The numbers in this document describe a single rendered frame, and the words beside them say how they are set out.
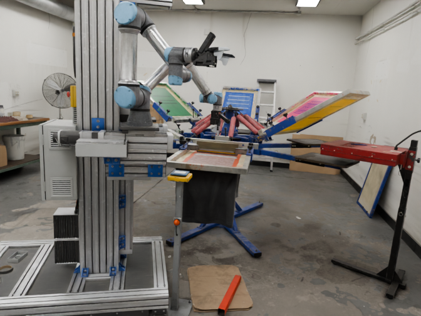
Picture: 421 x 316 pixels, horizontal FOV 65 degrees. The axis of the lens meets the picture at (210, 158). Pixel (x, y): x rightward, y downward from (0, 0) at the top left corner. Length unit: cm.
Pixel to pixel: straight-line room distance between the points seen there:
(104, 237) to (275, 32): 551
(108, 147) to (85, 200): 54
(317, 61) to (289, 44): 64
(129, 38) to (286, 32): 535
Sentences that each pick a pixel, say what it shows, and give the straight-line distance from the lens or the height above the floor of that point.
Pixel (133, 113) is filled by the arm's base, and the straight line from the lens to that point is 199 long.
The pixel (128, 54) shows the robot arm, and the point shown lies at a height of 164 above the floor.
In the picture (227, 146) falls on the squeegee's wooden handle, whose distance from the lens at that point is 279.
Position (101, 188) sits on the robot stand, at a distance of 226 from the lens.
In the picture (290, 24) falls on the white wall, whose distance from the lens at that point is 701.
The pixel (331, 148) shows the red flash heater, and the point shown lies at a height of 108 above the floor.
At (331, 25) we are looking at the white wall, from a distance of 709.
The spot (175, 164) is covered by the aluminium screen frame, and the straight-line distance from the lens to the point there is 228.
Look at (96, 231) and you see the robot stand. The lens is 237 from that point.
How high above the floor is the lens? 148
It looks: 11 degrees down
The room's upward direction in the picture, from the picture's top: 3 degrees clockwise
